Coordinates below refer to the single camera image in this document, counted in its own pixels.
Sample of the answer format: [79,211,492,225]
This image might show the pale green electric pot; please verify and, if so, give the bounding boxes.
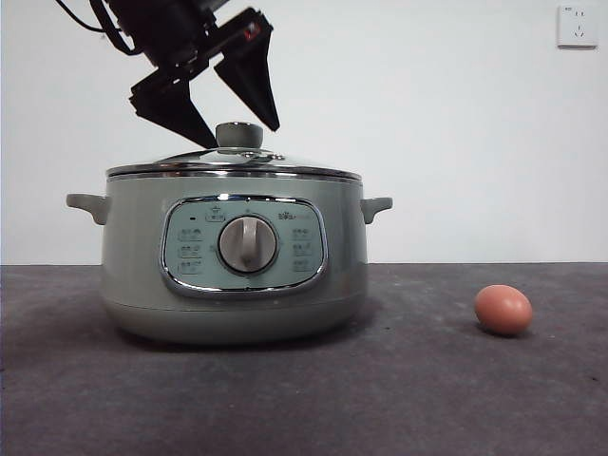
[65,174,394,347]

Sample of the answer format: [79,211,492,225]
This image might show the glass lid with green knob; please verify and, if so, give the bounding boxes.
[104,121,362,182]

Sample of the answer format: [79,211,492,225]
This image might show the brown egg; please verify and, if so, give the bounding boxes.
[474,284,534,338]

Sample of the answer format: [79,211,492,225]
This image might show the white wall socket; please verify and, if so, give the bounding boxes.
[557,5,599,50]

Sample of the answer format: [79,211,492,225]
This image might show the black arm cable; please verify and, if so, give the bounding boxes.
[55,0,137,56]

